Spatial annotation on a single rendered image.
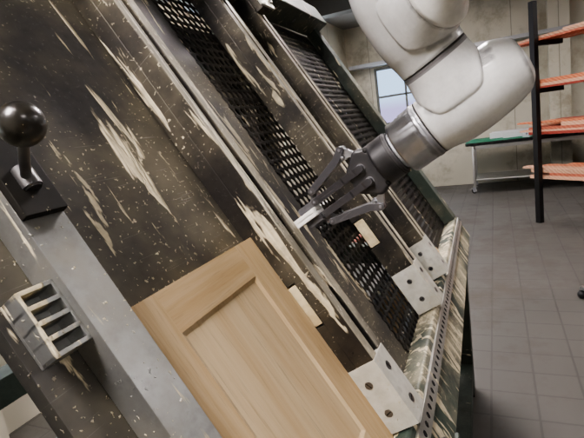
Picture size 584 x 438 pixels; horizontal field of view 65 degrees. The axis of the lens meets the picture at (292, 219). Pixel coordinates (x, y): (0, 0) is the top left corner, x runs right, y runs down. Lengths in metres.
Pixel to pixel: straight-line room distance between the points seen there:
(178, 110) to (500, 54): 0.49
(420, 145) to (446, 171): 8.24
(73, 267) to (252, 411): 0.27
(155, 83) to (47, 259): 0.43
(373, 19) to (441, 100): 0.14
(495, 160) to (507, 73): 8.20
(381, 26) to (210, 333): 0.46
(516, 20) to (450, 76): 8.25
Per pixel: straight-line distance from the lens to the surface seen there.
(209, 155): 0.78
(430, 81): 0.68
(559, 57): 8.72
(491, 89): 0.68
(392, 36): 0.67
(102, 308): 0.50
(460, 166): 8.91
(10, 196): 0.51
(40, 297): 0.52
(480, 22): 8.92
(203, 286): 0.63
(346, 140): 1.44
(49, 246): 0.51
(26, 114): 0.42
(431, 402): 0.95
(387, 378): 0.79
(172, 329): 0.56
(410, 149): 0.70
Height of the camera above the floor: 1.41
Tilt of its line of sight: 11 degrees down
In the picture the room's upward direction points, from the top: 8 degrees counter-clockwise
